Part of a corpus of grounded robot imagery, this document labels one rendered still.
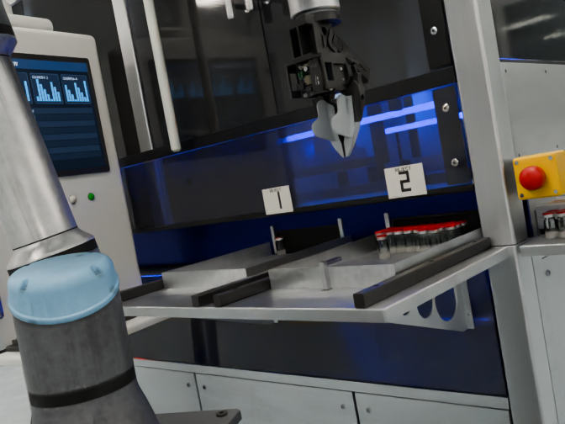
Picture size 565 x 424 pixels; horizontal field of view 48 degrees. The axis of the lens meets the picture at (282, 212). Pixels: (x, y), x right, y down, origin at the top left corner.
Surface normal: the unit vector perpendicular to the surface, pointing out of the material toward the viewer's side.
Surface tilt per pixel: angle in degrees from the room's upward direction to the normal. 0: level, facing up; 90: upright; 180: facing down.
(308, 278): 90
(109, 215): 90
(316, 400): 90
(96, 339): 90
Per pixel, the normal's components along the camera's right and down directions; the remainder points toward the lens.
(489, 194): -0.66, 0.16
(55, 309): 0.13, -0.01
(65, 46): 0.83, -0.12
